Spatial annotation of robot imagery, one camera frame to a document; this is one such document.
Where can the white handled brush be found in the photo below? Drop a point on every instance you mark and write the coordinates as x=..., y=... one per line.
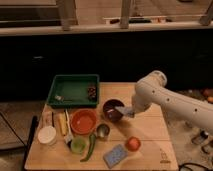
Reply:
x=68, y=138

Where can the green chili pepper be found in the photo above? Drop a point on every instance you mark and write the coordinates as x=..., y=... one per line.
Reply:
x=92, y=142

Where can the dark purple bowl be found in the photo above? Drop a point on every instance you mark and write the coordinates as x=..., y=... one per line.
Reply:
x=110, y=112

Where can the orange fruit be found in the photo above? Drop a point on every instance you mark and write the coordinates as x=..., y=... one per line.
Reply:
x=133, y=144

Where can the dark pine cone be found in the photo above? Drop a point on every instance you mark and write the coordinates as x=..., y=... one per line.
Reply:
x=92, y=92

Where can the yellow corn cob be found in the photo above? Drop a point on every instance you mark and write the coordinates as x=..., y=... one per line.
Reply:
x=62, y=121

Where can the green plastic tray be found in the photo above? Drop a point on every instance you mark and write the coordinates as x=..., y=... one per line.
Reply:
x=74, y=89

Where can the orange red bowl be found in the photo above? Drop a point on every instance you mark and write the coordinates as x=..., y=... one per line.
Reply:
x=83, y=121

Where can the small green cup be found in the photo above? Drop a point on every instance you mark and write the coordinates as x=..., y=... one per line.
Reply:
x=78, y=145

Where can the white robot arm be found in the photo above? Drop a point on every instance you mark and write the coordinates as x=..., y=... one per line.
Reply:
x=151, y=89

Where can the small metal object in tray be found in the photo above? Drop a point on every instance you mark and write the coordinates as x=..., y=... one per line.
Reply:
x=59, y=98

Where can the grey blue towel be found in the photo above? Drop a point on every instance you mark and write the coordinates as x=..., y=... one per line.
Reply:
x=126, y=111

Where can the small metal cup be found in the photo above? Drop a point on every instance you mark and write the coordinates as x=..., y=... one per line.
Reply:
x=103, y=131

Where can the white round container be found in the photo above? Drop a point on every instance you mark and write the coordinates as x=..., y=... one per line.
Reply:
x=47, y=135

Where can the blue sponge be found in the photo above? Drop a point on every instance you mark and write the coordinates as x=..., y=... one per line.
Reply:
x=115, y=156

